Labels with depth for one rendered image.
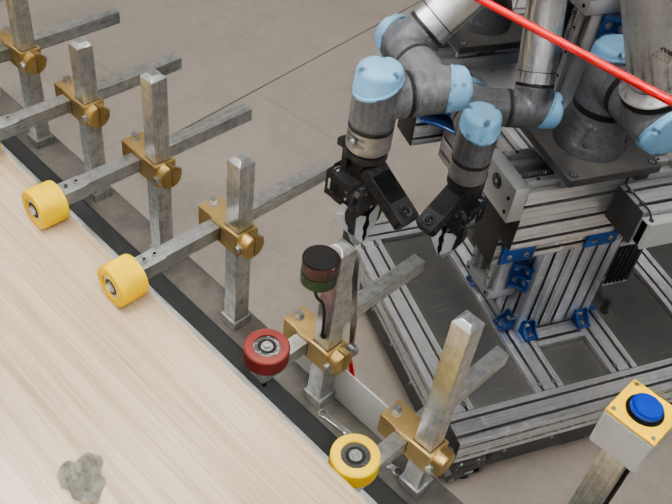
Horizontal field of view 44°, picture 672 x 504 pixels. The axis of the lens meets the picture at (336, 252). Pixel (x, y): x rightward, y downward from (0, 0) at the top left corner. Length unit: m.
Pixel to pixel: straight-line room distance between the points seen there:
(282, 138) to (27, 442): 2.22
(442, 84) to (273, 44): 2.67
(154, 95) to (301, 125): 1.91
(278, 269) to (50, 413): 1.55
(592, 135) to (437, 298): 0.95
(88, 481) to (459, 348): 0.57
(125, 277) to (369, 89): 0.53
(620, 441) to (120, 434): 0.73
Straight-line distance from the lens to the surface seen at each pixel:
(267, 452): 1.33
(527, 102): 1.67
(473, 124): 1.54
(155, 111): 1.61
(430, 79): 1.32
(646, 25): 1.45
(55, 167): 2.13
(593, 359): 2.53
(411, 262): 1.68
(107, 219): 1.97
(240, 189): 1.46
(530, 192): 1.74
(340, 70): 3.82
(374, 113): 1.29
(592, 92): 1.71
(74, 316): 1.51
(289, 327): 1.53
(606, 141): 1.75
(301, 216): 3.02
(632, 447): 1.10
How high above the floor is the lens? 2.03
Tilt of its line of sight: 44 degrees down
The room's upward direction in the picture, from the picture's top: 9 degrees clockwise
